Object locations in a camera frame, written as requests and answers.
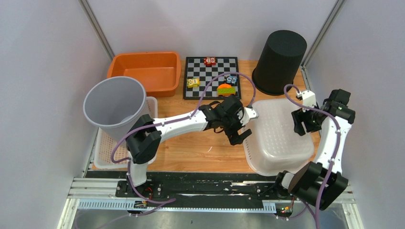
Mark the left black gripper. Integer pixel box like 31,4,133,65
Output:
221,109,252,145

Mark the large white plastic tub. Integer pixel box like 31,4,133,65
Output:
243,99,314,177

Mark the black ribbed bin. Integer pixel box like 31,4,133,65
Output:
252,30,307,95

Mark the grey bin black liner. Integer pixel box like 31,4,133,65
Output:
83,76,149,142

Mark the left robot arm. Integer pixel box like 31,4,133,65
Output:
119,95,259,197

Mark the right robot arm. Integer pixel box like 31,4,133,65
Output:
272,89,356,210

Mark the orange green toy burger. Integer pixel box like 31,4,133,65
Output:
216,83,236,97

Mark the blue toy block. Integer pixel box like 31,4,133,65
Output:
224,75,238,86

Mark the yellow toy block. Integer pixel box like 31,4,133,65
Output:
186,78,200,88

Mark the black white chessboard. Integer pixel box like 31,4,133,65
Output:
183,57,241,100

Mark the red toy block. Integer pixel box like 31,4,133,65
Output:
203,57,217,67

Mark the orange plastic tub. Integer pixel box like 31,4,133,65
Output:
107,51,181,97

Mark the white perforated basket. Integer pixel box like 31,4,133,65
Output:
92,96,158,170

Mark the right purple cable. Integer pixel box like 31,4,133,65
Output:
283,83,343,229

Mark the purple cable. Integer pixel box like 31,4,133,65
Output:
283,83,343,229
110,72,257,205

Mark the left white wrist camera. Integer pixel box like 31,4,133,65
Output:
240,107,259,126

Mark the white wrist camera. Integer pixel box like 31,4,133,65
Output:
296,90,317,108
240,107,259,126

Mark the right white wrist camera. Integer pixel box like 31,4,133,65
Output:
296,90,317,108

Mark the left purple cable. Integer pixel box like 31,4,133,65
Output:
110,72,257,205

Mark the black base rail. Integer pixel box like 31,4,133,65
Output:
68,170,303,213

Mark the right aluminium frame post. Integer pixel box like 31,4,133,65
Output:
300,0,346,103

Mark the aluminium frame post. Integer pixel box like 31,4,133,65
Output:
300,0,346,103
78,0,115,60

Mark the left aluminium frame post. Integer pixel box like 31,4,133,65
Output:
78,0,115,60

